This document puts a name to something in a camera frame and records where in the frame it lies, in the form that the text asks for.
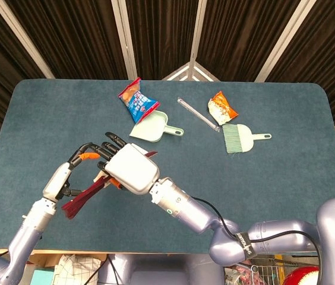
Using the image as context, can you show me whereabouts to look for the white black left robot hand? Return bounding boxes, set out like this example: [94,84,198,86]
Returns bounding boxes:
[42,142,100,202]

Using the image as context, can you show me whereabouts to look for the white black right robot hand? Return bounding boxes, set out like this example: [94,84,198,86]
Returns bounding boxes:
[96,131,160,196]

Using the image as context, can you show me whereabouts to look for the red ribbed white paper fan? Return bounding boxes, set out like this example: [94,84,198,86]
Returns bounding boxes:
[61,150,159,220]

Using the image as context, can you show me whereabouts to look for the light green hand brush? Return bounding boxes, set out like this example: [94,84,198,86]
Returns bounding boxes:
[222,123,272,154]

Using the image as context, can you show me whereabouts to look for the light green plastic dustpan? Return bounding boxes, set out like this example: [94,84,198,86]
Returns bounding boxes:
[129,110,184,144]

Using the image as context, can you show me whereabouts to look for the blue felt table cover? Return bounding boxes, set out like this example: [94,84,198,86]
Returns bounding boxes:
[0,78,335,256]

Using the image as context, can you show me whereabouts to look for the blue red snack bag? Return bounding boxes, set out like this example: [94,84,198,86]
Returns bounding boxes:
[118,77,160,125]

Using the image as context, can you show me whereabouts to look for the brown cardboard box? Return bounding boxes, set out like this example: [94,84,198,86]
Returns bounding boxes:
[27,254,67,268]

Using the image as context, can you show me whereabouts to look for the clear plastic tube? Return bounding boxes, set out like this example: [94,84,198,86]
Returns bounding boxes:
[177,96,220,131]

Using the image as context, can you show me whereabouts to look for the white checked cloth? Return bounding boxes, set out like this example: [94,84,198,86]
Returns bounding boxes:
[53,254,102,285]

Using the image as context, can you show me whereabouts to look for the teal box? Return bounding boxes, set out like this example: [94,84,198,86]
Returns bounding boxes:
[30,268,56,285]

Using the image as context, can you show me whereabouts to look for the orange white snack bag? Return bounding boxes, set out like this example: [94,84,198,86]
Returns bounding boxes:
[207,90,239,126]

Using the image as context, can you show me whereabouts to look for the grey robot torso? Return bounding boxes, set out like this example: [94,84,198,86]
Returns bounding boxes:
[97,254,225,285]

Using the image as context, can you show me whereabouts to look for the red white packet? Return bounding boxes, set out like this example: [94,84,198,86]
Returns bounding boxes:
[223,261,257,285]

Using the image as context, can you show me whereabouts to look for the red round object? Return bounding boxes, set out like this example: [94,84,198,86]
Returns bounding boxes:
[283,265,320,285]

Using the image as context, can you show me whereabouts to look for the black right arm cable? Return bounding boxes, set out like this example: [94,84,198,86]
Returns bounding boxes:
[191,196,327,285]

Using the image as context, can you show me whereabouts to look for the black printed velcro strap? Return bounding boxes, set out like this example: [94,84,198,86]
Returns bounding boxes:
[235,231,256,258]

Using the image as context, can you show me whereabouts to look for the metal wire basket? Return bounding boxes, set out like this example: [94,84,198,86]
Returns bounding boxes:
[222,256,325,285]

